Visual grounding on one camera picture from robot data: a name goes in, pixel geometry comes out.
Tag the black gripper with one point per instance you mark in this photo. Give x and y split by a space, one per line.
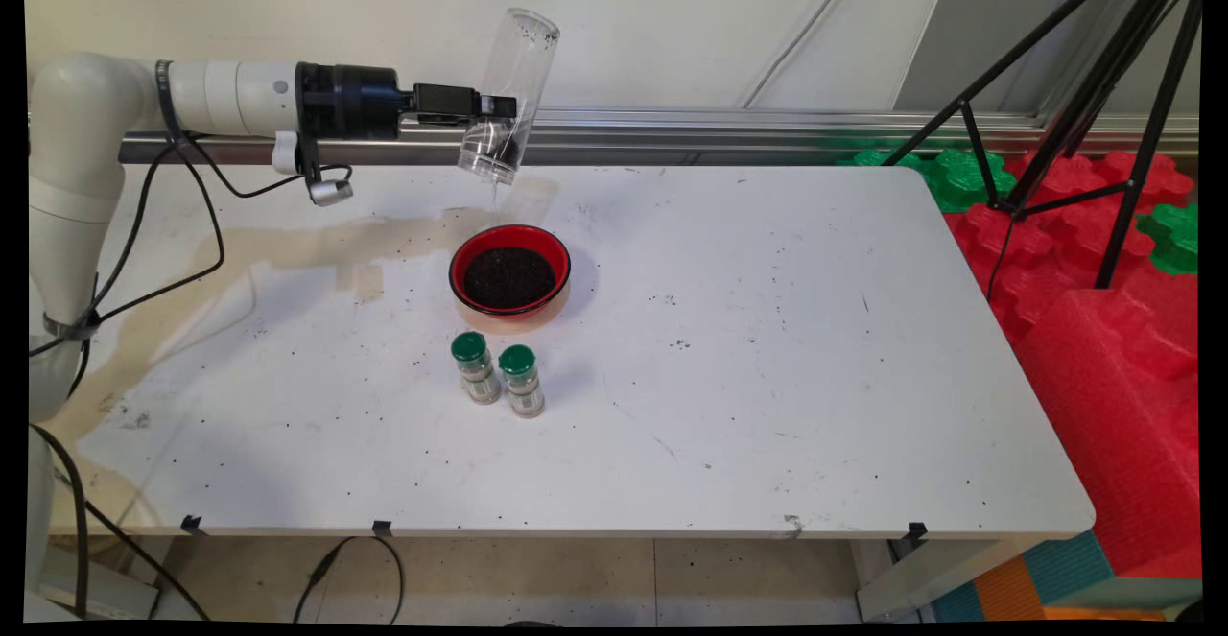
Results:
350 101

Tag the clear plastic jar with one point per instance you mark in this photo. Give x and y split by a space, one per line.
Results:
523 60

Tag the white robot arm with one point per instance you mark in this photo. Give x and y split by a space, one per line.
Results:
77 118

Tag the red bowl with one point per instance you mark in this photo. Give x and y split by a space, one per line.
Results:
459 271

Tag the black seeds pile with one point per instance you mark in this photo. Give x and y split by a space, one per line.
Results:
510 277

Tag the green lid spice jar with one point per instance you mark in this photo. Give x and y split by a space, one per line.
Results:
472 348
518 361

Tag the black tape strip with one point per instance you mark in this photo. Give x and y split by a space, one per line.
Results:
192 524
383 528
917 532

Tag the green foam piece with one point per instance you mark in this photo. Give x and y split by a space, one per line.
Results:
1170 238
964 180
883 158

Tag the red foam puzzle pieces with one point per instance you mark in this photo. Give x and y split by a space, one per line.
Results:
1055 233

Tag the black tripod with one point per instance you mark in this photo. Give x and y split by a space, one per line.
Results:
1105 70

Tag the white table leg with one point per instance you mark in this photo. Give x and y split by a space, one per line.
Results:
921 583

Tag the large red foam block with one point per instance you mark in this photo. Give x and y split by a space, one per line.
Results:
1122 425

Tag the blue orange foam mat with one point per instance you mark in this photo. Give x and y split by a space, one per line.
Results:
1055 583

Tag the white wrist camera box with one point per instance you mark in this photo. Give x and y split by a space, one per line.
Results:
331 193

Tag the aluminium wall rail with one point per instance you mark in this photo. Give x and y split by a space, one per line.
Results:
672 128

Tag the white wall conduit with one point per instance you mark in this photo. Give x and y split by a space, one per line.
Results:
802 32

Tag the white frame bar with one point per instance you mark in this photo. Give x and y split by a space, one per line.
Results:
115 593

